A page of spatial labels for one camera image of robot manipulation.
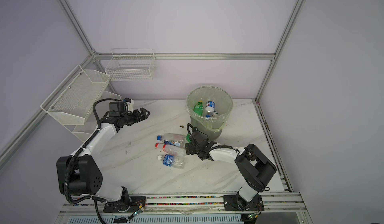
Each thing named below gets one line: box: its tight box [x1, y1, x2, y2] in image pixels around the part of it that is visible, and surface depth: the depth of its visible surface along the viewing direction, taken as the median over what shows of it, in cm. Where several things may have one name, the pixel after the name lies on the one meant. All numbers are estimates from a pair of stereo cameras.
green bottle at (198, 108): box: [193, 100, 204, 116], surface depth 92 cm
